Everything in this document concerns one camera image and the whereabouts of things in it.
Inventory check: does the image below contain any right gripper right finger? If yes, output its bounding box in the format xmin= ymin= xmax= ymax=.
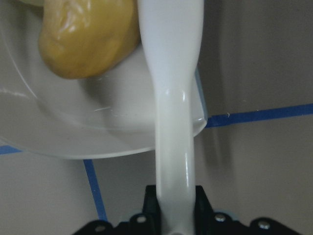
xmin=195 ymin=186 xmax=296 ymax=235

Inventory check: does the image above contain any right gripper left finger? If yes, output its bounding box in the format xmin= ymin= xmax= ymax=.
xmin=75 ymin=185 xmax=161 ymax=235

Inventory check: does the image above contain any beige dustpan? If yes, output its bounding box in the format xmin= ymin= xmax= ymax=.
xmin=0 ymin=0 xmax=208 ymax=160

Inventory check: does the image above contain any beige hand brush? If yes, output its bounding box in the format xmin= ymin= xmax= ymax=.
xmin=137 ymin=0 xmax=204 ymax=235

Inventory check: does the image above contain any orange bread toy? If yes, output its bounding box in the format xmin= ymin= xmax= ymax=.
xmin=38 ymin=0 xmax=140 ymax=79

